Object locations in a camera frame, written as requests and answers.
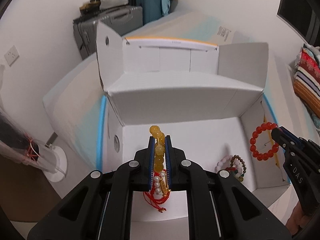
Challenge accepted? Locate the red cord bracelet gold bar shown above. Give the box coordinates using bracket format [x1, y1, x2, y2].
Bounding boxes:
[143, 170, 171, 213]

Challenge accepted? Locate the brown wooden bead bracelet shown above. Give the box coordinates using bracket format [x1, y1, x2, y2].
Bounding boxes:
[229, 154, 248, 183]

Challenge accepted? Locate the striped red brown pillow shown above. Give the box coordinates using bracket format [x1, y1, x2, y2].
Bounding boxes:
[293, 63, 319, 117]

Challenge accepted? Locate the red bead bracelet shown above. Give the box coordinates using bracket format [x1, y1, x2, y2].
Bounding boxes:
[249, 121, 280, 162]

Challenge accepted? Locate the dark window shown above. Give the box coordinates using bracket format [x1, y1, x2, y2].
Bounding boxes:
[277, 0, 319, 47]

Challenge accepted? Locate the small light blue pillow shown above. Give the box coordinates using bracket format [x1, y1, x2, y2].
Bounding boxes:
[295, 43, 319, 69]

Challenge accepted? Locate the teal suitcase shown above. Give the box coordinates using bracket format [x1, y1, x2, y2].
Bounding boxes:
[136, 0, 171, 25]

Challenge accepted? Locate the yellow amber bead bracelet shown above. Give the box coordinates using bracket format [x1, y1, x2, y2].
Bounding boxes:
[149, 125, 167, 174]

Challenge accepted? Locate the person right hand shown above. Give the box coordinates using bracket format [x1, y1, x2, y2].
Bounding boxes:
[285, 202, 310, 235]

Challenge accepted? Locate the grey suitcase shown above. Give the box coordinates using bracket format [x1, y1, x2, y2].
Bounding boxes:
[73, 5, 144, 61]

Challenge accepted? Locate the floral pastel pillow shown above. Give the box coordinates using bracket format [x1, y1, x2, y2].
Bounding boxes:
[310, 111, 320, 133]

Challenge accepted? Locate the white wall socket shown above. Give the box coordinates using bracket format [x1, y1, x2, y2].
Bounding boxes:
[4, 46, 20, 66]

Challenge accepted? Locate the open blue yellow cardboard box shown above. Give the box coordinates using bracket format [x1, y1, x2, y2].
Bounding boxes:
[96, 23, 290, 206]

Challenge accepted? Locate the multicolour glass bead bracelet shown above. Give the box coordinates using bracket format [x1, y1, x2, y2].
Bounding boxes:
[223, 166, 238, 178]

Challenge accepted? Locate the pink bead bracelet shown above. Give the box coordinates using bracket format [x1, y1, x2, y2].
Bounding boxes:
[215, 154, 245, 178]

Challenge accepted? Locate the white round device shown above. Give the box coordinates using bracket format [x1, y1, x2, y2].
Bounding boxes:
[43, 145, 68, 183]

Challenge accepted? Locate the clear plastic bag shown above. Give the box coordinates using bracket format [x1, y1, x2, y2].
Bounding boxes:
[1, 109, 57, 173]

